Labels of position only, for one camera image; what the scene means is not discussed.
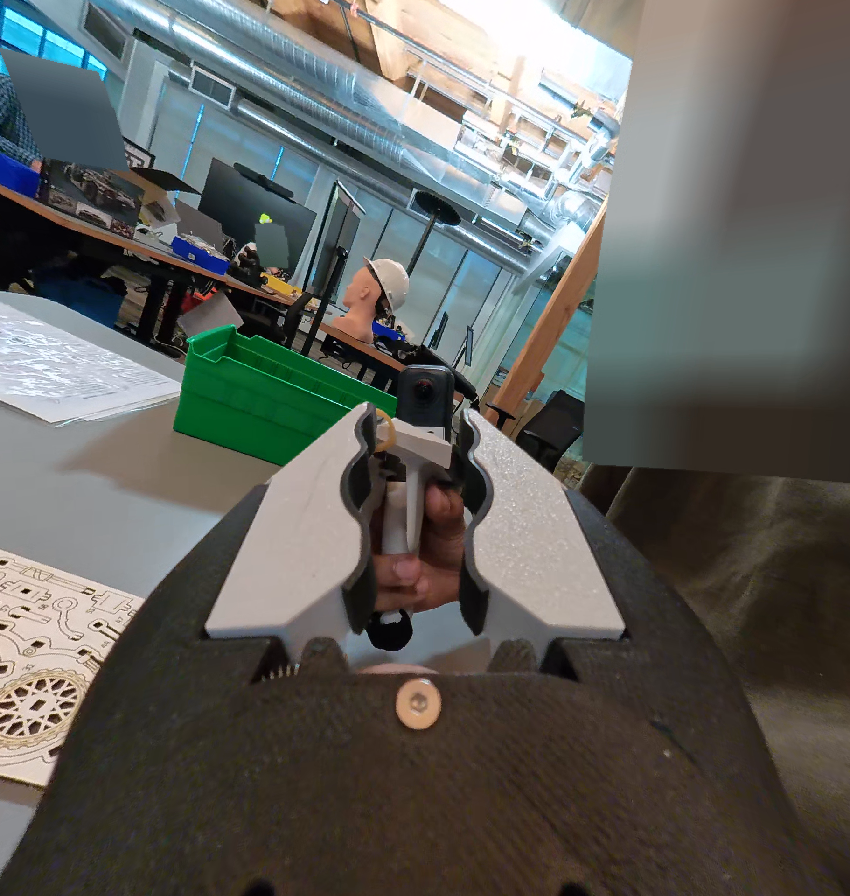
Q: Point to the green plastic bin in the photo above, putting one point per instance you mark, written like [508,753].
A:
[257,420]

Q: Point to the large dark monitor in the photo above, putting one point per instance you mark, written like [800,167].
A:
[229,203]

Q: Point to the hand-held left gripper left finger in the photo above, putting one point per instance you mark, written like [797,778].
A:
[292,553]

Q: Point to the black floor lamp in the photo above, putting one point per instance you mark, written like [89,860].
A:
[435,206]

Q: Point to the printed cardboard box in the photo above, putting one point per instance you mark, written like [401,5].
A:
[89,199]

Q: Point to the small blue parts bin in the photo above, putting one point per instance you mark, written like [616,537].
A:
[201,260]

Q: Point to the monitor on black arm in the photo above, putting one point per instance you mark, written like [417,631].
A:
[337,238]

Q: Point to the wooden puzzle sheet with gear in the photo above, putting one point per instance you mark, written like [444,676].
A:
[19,766]

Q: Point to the white instruction sheet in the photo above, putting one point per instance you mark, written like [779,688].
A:
[47,364]

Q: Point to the mannequin head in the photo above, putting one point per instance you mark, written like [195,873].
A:
[358,294]

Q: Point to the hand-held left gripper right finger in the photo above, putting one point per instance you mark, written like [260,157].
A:
[544,560]

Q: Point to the blue storage bin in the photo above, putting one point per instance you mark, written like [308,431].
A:
[5,175]

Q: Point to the yellow rubber band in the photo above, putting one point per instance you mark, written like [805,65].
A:
[391,439]

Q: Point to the black office chair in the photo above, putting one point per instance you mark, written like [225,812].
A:
[554,427]

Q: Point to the person's right hand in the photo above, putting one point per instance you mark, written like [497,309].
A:
[439,553]

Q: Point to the white hard hat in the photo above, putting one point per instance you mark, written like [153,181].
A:
[391,280]

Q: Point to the slanted wooden beam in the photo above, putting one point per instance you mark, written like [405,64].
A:
[558,308]

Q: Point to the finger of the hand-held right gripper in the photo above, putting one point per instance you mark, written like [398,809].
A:
[400,504]
[435,451]

